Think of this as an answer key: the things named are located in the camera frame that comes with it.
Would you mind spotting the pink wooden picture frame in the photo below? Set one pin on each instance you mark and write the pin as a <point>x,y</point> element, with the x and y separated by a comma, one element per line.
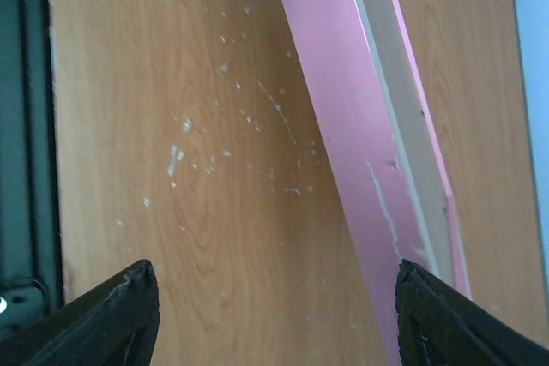
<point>346,93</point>

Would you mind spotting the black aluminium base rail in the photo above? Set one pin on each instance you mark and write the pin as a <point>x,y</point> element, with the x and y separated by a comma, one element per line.
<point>31,264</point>

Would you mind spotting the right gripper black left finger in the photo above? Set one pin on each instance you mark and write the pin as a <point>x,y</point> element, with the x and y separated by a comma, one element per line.
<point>115,323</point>

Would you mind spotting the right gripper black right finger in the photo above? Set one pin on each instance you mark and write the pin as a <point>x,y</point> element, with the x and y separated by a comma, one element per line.
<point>437,325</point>

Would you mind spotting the brown frame backing board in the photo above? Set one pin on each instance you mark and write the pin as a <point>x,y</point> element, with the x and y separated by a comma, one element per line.
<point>417,158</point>

